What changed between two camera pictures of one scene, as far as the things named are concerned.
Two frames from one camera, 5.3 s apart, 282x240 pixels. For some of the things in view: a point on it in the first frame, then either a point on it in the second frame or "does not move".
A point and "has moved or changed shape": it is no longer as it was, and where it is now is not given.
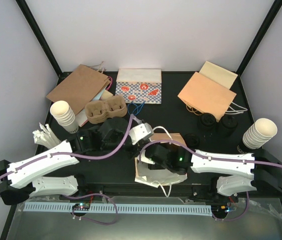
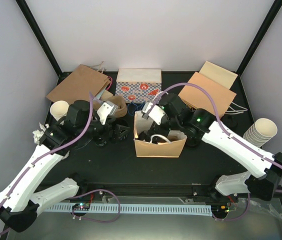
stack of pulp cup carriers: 97,111 does not move
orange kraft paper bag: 159,177 has moved or changed shape
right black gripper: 153,168 -> 163,132
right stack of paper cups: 261,131 does not move
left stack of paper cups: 64,116 does not move
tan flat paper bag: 219,74 does not move
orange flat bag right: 205,95 does not move
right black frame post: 237,87 does not move
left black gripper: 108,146 -> 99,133
